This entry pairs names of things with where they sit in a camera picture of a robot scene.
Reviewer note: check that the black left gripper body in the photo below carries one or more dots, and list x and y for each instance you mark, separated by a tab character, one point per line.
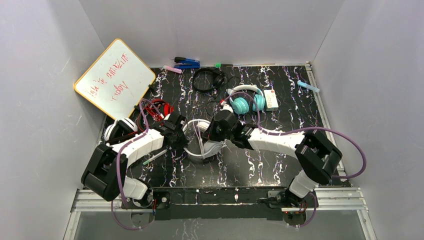
178	138

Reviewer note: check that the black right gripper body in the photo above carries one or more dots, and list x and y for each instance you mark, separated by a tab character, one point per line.
212	131

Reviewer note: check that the white beige headphones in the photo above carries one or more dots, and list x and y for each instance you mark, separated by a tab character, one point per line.
207	148

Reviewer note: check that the red headphones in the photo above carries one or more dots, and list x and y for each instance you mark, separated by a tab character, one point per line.
158	109

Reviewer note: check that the small black headphones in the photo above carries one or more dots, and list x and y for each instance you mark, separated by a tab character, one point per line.
212	82

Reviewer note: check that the black and white headphones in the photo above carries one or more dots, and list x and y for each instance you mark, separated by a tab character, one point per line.
120	131

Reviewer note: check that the small white labelled box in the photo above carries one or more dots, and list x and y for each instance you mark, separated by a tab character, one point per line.
271	100

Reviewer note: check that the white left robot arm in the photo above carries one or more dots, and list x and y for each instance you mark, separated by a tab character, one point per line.
106	171

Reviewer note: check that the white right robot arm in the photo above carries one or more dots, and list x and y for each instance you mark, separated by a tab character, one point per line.
317	155

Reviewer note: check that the teal headphones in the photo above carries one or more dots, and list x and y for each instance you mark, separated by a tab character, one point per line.
241	105

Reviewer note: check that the green capped marker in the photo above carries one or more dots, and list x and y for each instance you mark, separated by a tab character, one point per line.
221	65

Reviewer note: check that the pink marker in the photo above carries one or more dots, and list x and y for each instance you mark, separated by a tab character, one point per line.
173	69

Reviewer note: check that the blue stapler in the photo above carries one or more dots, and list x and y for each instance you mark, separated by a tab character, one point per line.
186	63

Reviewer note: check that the yellow framed whiteboard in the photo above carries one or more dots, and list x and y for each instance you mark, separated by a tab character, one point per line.
116	81

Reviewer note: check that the light blue marker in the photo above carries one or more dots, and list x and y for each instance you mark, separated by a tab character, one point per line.
308	86

